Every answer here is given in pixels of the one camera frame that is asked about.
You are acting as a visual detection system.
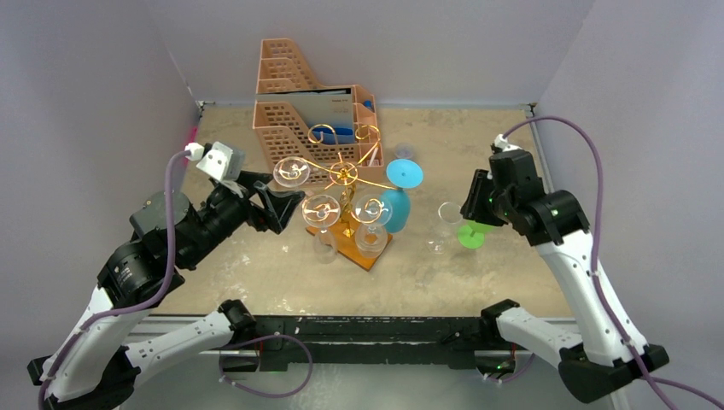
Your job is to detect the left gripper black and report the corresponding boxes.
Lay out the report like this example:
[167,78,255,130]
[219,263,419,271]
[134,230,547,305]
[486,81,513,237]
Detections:
[182,169,305,267]

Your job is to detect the clear wine glass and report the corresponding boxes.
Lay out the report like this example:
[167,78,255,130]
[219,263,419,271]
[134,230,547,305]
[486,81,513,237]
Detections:
[272,156,312,189]
[352,195,393,259]

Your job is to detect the tall clear flute glass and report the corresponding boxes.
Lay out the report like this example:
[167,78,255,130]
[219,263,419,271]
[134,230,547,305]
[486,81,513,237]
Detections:
[301,194,342,264]

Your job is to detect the small clear goblet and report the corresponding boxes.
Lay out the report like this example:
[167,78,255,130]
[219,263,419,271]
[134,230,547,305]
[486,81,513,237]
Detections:
[426,202,463,255]

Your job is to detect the blue plastic goblet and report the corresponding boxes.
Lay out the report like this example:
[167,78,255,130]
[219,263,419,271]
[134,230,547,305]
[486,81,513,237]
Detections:
[381,159,424,233]

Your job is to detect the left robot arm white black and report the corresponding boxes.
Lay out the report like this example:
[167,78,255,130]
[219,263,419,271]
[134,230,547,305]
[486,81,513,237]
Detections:
[27,172,305,409]

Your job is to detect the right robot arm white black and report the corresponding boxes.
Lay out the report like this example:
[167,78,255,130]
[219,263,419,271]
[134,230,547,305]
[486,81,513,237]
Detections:
[461,149,669,403]

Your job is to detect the wooden rack base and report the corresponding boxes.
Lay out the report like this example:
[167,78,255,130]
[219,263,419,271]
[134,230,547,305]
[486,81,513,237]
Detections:
[306,220,393,272]

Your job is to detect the clear wine glass hanging front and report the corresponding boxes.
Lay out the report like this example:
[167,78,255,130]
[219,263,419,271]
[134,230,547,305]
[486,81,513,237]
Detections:
[352,195,393,259]

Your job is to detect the green plastic goblet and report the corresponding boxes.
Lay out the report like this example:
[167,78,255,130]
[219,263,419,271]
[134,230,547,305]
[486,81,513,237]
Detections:
[457,221,496,249]

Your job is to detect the blue folder in organizer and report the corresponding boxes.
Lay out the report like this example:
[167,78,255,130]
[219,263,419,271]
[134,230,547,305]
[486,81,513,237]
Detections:
[312,126,356,145]

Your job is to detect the pink plastic file organizer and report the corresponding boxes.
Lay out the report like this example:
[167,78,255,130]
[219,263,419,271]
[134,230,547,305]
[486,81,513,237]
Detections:
[253,38,386,185]

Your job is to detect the small grey bottle cap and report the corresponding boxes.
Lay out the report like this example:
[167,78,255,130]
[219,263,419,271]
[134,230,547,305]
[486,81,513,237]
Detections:
[394,143,414,159]

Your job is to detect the grey white document folder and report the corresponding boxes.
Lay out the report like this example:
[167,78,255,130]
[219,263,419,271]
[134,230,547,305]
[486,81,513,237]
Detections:
[256,86,353,128]

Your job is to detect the white chalk stick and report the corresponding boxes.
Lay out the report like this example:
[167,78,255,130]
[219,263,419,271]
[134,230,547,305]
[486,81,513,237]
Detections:
[368,148,378,167]

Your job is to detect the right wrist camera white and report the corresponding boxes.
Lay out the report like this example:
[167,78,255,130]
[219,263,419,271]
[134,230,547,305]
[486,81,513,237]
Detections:
[491,134,523,155]

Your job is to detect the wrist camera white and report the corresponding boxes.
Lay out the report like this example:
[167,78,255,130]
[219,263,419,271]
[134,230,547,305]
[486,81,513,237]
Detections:
[184,142,246,193]
[491,134,523,155]

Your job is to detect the gold wire wine glass rack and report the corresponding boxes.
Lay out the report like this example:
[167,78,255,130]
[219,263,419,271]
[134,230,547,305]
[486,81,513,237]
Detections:
[298,125,394,223]

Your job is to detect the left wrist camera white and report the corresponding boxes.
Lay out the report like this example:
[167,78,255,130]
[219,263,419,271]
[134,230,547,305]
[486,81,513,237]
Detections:
[184,142,246,193]

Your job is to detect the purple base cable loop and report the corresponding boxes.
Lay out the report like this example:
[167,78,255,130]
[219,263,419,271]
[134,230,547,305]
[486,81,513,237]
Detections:
[218,331,314,398]

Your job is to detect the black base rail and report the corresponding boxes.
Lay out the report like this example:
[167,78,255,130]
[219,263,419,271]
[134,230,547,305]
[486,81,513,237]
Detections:
[199,298,535,375]

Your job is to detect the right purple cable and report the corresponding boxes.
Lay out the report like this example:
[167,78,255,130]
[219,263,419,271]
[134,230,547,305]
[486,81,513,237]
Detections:
[500,115,724,410]

